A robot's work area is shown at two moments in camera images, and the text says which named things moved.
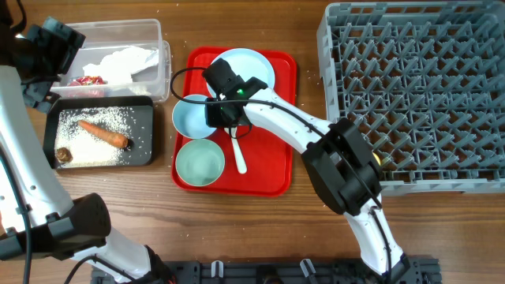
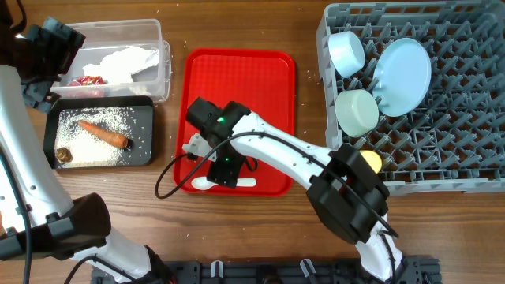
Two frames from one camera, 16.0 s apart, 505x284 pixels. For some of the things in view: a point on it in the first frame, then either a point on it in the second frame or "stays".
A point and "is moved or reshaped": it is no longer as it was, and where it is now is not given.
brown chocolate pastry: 64,155 stays
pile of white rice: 87,149 stays
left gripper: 64,50 stays
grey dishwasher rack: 424,82 stays
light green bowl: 200,162 is moved or reshaped
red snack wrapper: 87,80 stays
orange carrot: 114,140 stays
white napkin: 117,67 stays
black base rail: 405,271 stays
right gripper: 220,116 to 222,177
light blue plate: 248,63 to 402,76
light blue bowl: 189,118 to 347,51
